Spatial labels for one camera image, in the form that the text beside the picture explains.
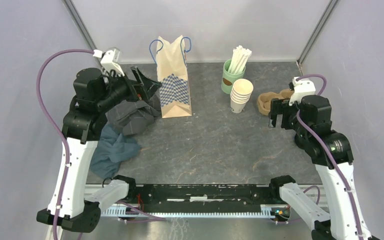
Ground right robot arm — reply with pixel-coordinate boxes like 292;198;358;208
268;95;374;240

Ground brown paper bag blue handles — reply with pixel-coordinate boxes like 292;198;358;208
149;35;192;118

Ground stack of paper cups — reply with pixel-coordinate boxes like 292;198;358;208
230;78;254;114

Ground green straw holder cup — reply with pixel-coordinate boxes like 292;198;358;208
220;59;246;94

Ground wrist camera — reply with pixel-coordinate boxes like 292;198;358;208
93;47;125;77
289;77;316;106

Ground blue cloth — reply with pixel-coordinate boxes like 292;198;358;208
90;124;141;179

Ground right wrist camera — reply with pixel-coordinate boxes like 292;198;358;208
289;77;316;106

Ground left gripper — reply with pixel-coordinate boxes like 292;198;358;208
96;65;162;113

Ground white wrapped straws bundle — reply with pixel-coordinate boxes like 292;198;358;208
227;45;252;75

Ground brown cardboard cup carrier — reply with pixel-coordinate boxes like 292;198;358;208
256;88;296;116

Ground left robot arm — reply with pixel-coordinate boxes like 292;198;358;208
36;66;162;233

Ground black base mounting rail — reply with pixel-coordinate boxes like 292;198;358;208
123;183;287;214

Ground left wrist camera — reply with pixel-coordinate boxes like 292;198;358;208
93;47;125;77

